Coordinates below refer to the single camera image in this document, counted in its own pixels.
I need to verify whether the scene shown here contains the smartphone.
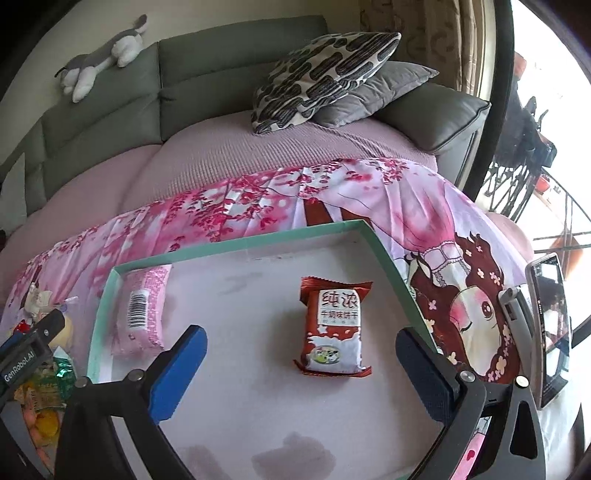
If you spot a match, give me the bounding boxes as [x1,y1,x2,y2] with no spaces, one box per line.
[525,253,572,411]

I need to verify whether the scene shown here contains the black door frame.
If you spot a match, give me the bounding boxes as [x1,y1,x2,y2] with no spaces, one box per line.
[462,0,515,199]

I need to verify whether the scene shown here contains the dark outdoor rack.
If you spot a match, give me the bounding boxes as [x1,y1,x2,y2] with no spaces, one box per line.
[480,53,559,217]

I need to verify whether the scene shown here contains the red-brown biscuit packet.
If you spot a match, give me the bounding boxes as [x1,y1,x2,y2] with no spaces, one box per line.
[293,276,374,379]

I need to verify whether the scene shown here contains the beige patterned curtain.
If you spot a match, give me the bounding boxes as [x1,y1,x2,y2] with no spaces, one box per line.
[358,0,495,100]

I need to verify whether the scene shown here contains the grey-green sofa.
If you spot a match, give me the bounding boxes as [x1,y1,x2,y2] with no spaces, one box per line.
[0,14,492,232]

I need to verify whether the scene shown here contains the white box with teal rim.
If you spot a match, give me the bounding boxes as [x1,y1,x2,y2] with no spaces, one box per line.
[87,220,462,480]

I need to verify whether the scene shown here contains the grey pillow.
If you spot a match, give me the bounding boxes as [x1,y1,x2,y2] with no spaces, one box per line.
[314,60,440,129]

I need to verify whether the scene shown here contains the grey and white plush toy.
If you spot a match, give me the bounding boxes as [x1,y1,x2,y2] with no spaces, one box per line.
[54,14,148,103]

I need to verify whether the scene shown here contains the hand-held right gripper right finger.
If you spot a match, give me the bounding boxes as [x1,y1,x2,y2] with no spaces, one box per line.
[396,327,548,480]

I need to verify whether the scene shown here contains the yellow chips bag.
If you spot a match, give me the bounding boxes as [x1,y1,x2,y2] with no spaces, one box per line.
[14,392,65,457]

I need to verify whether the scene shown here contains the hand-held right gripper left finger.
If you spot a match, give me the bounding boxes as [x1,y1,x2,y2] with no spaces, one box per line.
[54,324,208,480]

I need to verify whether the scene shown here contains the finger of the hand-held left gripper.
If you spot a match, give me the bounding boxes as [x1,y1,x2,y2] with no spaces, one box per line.
[31,309,66,345]

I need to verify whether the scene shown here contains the pink snack packet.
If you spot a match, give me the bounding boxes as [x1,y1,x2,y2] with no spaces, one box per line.
[111,265,172,356]

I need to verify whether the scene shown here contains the pink cartoon printed blanket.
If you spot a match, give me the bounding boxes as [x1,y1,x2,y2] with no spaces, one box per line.
[0,157,578,480]

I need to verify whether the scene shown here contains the black and white patterned pillow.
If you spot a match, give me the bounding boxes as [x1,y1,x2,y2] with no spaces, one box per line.
[250,31,402,136]

